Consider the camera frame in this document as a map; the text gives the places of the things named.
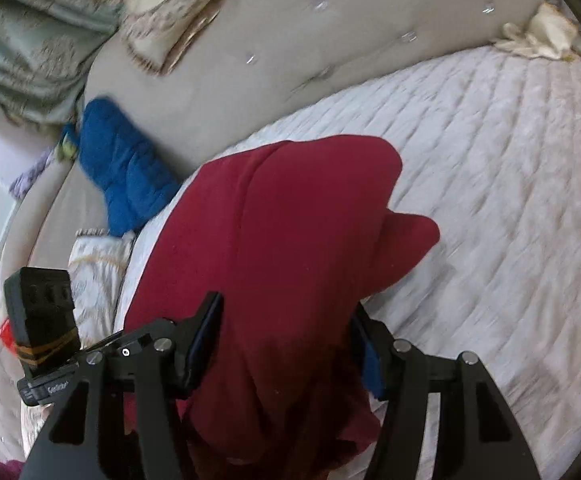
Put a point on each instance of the floral patterned pillow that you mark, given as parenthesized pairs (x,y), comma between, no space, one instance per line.
(170,15)

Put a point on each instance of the blue cloth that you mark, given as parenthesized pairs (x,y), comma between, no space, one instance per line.
(125,175)

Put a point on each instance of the cream embroidered pillow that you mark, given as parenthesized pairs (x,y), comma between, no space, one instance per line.
(98,280)

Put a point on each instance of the dark red garment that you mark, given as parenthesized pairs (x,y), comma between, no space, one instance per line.
(280,240)

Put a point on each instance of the small red item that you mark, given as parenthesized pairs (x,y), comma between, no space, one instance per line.
(8,335)

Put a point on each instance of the green patterned fabric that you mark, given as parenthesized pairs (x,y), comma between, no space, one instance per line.
(30,45)

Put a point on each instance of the cream crumpled cloth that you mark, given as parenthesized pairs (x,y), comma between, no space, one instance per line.
(545,32)

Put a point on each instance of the white quilted bedspread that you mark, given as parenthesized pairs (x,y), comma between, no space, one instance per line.
(470,185)

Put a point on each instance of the purple cloth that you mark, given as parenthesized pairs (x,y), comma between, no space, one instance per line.
(30,175)

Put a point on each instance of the beige tufted headboard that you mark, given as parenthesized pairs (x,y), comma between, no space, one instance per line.
(295,50)

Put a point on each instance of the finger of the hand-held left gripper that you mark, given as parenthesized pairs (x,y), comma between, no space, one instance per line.
(120,347)

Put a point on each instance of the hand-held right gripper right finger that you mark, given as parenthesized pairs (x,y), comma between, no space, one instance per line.
(370,360)

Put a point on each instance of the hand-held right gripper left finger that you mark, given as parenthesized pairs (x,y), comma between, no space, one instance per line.
(204,345)

